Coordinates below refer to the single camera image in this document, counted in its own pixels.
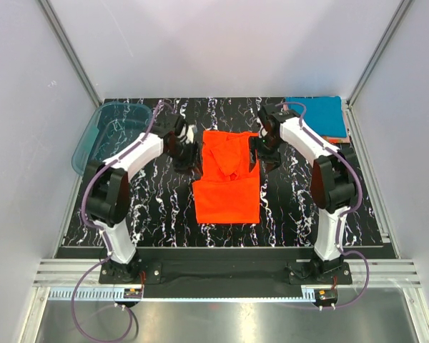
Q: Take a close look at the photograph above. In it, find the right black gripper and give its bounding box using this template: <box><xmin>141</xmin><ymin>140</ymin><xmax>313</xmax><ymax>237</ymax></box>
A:
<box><xmin>247</xmin><ymin>135</ymin><xmax>282</xmax><ymax>174</ymax></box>

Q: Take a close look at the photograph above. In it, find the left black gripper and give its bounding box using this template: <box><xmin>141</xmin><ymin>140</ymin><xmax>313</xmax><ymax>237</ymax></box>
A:
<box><xmin>165</xmin><ymin>141</ymin><xmax>203</xmax><ymax>178</ymax></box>

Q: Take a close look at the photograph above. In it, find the orange t-shirt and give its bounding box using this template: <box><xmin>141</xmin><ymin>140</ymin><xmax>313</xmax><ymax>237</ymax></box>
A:
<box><xmin>192</xmin><ymin>130</ymin><xmax>260</xmax><ymax>224</ymax></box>

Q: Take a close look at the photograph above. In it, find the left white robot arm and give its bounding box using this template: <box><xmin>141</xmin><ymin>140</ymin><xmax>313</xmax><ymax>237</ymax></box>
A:
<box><xmin>81</xmin><ymin>114</ymin><xmax>202</xmax><ymax>283</ymax></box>

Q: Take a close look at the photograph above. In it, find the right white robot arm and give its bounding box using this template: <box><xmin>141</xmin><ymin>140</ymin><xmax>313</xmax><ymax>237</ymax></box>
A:
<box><xmin>249</xmin><ymin>104</ymin><xmax>363</xmax><ymax>284</ymax></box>

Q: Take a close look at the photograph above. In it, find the folded blue t-shirt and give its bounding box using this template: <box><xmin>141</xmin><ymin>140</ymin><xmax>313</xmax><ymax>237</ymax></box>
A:
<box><xmin>285</xmin><ymin>96</ymin><xmax>347</xmax><ymax>139</ymax></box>

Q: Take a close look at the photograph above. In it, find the folded pink patterned t-shirt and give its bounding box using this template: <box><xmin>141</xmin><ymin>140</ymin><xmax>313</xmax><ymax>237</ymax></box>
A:
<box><xmin>323</xmin><ymin>110</ymin><xmax>350</xmax><ymax>144</ymax></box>

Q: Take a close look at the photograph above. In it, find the teal transparent plastic bin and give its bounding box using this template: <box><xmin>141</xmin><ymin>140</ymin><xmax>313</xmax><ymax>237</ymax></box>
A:
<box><xmin>71</xmin><ymin>101</ymin><xmax>152</xmax><ymax>176</ymax></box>

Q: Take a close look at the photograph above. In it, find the left small connector board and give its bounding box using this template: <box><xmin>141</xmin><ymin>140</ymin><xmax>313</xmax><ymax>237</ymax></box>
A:
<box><xmin>123</xmin><ymin>288</ymin><xmax>144</xmax><ymax>299</ymax></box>

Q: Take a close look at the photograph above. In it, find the small connector board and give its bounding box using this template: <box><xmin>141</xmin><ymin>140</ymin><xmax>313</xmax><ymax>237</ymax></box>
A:
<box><xmin>123</xmin><ymin>288</ymin><xmax>144</xmax><ymax>299</ymax></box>
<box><xmin>315</xmin><ymin>289</ymin><xmax>338</xmax><ymax>303</ymax></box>

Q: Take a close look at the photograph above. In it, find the right small connector board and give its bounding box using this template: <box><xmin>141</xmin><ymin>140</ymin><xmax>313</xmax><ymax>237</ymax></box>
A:
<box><xmin>315</xmin><ymin>289</ymin><xmax>338</xmax><ymax>303</ymax></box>

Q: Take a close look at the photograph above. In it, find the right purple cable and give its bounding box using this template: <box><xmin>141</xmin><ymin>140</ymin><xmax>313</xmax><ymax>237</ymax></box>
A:
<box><xmin>277</xmin><ymin>101</ymin><xmax>371</xmax><ymax>310</ymax></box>

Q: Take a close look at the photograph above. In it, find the purple cable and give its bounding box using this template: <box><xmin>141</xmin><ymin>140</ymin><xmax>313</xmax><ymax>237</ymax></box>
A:
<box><xmin>277</xmin><ymin>101</ymin><xmax>371</xmax><ymax>310</ymax></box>
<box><xmin>71</xmin><ymin>101</ymin><xmax>176</xmax><ymax>339</ymax></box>

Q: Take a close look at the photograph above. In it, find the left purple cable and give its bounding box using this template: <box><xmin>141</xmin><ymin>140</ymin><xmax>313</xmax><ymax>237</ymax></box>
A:
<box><xmin>71</xmin><ymin>101</ymin><xmax>176</xmax><ymax>339</ymax></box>

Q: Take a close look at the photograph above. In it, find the right aluminium frame post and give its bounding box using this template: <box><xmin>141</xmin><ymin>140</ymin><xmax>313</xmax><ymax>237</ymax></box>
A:
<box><xmin>346</xmin><ymin>0</ymin><xmax>415</xmax><ymax>106</ymax></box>

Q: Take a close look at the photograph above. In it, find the aluminium frame post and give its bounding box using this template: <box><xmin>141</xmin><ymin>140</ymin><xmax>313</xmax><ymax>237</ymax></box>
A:
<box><xmin>36</xmin><ymin>0</ymin><xmax>103</xmax><ymax>107</ymax></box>
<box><xmin>346</xmin><ymin>0</ymin><xmax>415</xmax><ymax>106</ymax></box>

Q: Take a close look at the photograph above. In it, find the front aluminium rail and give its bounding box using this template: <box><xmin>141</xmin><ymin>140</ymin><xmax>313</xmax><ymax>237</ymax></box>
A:
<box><xmin>34</xmin><ymin>259</ymin><xmax>420</xmax><ymax>302</ymax></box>

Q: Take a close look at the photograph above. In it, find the left aluminium frame post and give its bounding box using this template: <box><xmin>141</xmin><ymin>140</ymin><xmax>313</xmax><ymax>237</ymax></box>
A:
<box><xmin>36</xmin><ymin>0</ymin><xmax>103</xmax><ymax>107</ymax></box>

